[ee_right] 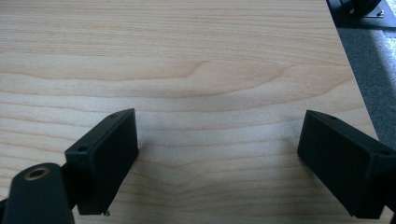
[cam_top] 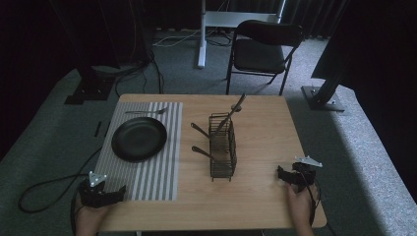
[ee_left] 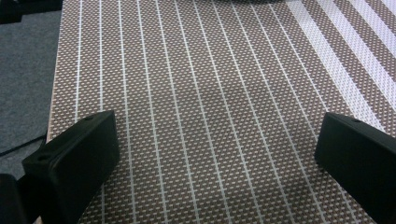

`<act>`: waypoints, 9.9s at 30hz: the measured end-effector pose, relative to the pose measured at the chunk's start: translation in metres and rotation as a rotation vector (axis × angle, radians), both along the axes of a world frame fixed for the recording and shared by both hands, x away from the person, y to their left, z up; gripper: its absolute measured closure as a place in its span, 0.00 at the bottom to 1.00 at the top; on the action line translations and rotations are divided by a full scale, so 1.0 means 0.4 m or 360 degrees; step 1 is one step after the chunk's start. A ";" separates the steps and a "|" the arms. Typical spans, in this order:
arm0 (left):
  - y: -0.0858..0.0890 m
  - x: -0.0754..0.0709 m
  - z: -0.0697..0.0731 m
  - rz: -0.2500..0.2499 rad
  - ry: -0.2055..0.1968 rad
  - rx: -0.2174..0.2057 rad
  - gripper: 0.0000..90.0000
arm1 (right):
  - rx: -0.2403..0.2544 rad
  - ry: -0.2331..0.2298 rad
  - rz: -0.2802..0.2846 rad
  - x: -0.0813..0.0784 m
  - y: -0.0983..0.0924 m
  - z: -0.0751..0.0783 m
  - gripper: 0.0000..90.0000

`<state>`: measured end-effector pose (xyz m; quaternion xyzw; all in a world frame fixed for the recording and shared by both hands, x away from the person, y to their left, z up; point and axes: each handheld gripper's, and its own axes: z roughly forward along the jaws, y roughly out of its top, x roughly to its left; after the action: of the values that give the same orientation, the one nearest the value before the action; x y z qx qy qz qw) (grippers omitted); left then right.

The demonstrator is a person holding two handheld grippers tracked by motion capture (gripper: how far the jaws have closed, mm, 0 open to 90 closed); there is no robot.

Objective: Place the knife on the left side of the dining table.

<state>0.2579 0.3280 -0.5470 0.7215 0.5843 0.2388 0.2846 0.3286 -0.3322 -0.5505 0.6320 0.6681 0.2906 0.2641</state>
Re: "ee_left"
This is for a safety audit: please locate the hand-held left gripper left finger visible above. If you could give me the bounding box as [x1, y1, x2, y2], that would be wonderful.
[21, 110, 121, 224]

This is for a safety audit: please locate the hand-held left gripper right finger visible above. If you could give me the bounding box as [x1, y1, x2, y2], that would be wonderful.
[314, 112, 396, 224]

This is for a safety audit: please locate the brown woven striped mat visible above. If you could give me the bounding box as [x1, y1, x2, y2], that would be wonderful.
[36, 0, 396, 224]

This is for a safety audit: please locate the black object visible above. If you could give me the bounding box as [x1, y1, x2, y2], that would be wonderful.
[0, 0, 64, 25]

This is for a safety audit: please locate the black cable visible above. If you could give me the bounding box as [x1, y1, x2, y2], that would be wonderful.
[0, 133, 49, 157]

